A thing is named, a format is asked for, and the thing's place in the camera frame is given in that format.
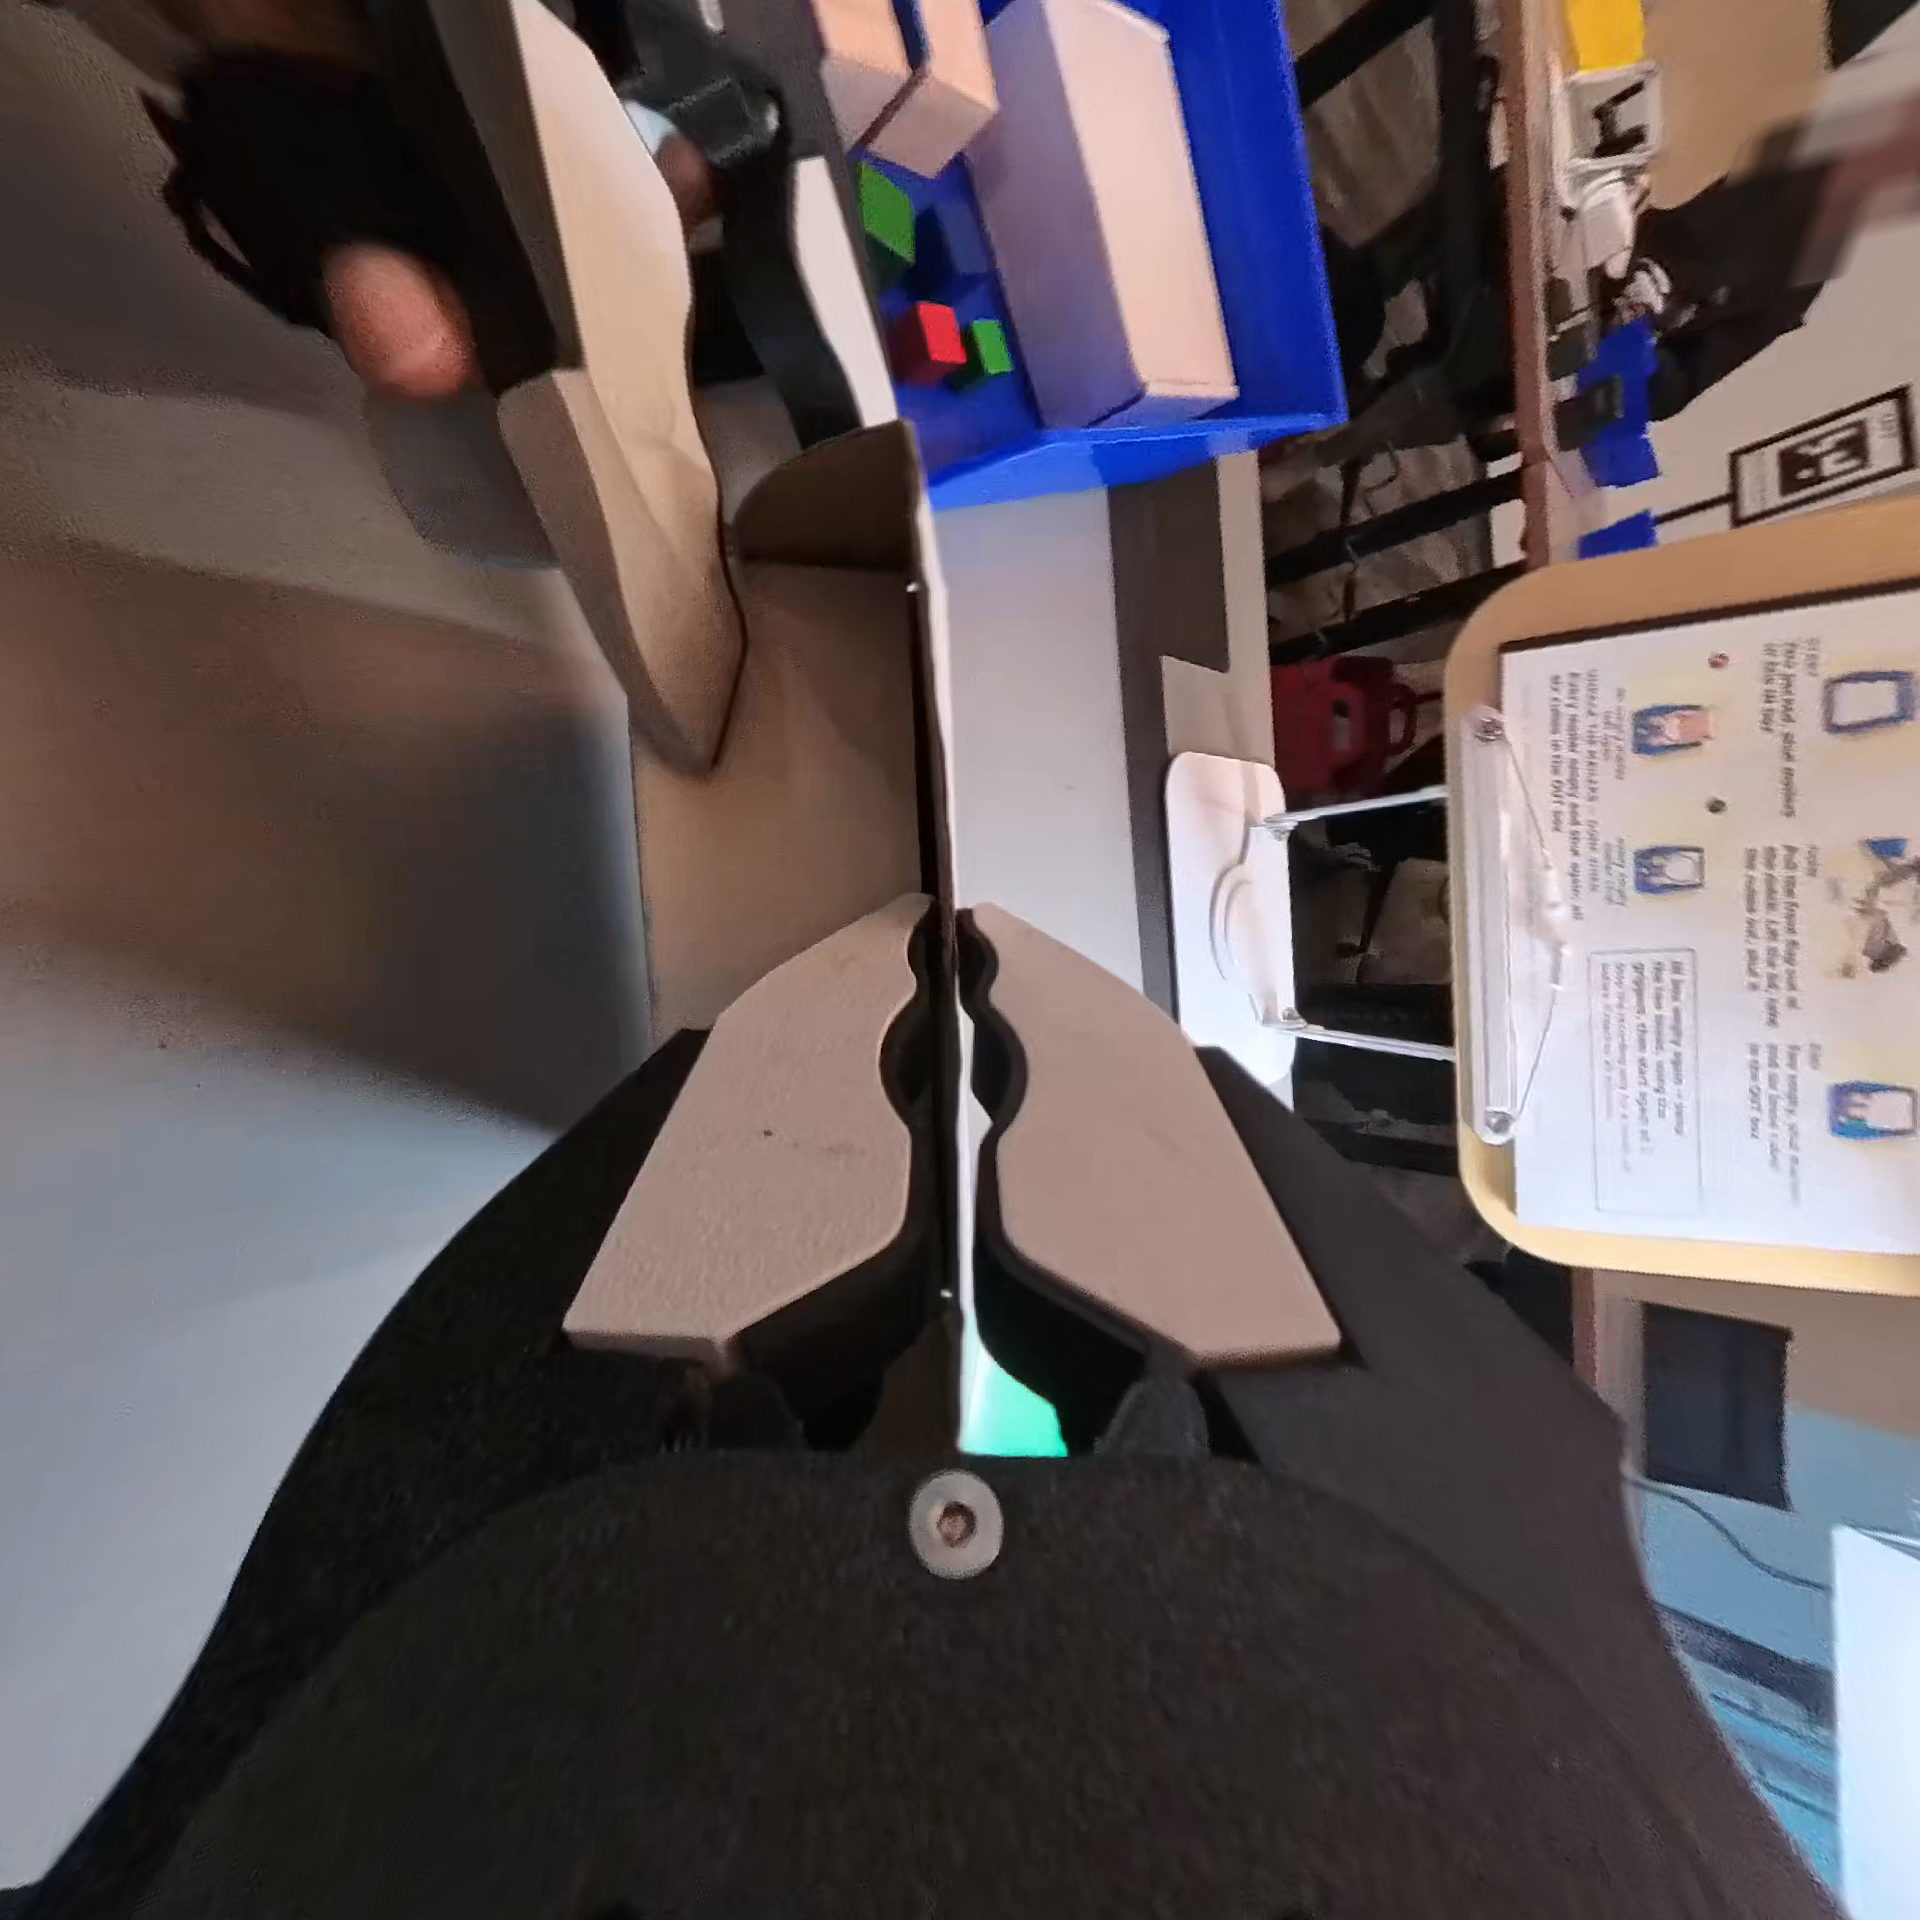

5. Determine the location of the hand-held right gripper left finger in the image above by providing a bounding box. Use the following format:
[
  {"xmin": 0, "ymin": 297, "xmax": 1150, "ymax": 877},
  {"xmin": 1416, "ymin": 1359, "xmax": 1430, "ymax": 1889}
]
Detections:
[{"xmin": 563, "ymin": 895, "xmax": 946, "ymax": 1374}]

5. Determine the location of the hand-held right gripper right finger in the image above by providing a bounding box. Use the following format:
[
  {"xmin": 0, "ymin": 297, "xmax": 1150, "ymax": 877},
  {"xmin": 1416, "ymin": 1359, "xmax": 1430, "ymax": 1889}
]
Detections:
[{"xmin": 957, "ymin": 902, "xmax": 1345, "ymax": 1376}]

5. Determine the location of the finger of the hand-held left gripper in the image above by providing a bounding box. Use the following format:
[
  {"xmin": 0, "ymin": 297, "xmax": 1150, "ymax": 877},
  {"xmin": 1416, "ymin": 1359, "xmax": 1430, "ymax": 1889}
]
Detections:
[
  {"xmin": 448, "ymin": 0, "xmax": 749, "ymax": 776},
  {"xmin": 728, "ymin": 151, "xmax": 905, "ymax": 448}
]

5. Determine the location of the blue plastic bin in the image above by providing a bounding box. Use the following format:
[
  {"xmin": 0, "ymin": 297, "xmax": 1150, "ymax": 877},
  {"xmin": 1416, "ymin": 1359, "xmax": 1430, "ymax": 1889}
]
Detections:
[{"xmin": 817, "ymin": 0, "xmax": 1348, "ymax": 511}]

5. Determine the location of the person's left hand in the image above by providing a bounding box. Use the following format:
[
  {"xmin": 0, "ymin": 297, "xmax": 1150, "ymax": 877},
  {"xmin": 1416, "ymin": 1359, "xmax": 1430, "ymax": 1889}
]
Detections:
[{"xmin": 163, "ymin": 45, "xmax": 482, "ymax": 404}]

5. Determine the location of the red wooden cube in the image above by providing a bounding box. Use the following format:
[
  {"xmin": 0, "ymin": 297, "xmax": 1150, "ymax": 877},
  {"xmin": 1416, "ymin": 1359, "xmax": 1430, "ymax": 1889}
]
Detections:
[{"xmin": 884, "ymin": 299, "xmax": 972, "ymax": 387}]

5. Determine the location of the large white cardboard box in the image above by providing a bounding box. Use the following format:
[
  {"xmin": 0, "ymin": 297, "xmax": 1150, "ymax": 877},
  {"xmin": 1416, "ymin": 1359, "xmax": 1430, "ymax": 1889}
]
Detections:
[{"xmin": 968, "ymin": 0, "xmax": 1242, "ymax": 432}]

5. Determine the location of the red plastic stool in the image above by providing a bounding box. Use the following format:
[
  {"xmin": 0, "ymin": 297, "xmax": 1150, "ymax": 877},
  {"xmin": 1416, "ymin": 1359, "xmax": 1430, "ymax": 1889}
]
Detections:
[{"xmin": 1270, "ymin": 655, "xmax": 1425, "ymax": 799}]

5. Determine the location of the wooden instruction board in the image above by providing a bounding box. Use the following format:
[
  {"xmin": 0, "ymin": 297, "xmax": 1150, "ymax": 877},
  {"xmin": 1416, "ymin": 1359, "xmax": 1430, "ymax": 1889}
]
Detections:
[{"xmin": 1442, "ymin": 502, "xmax": 1920, "ymax": 1299}]

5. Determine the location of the printed instruction sheet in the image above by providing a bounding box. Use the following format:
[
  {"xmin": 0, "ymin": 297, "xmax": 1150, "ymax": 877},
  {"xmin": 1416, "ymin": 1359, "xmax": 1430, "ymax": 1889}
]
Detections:
[{"xmin": 1499, "ymin": 592, "xmax": 1920, "ymax": 1254}]

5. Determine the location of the black and white marker sign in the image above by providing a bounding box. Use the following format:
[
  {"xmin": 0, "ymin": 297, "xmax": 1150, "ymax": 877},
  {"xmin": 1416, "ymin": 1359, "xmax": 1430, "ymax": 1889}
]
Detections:
[{"xmin": 1729, "ymin": 391, "xmax": 1920, "ymax": 531}]

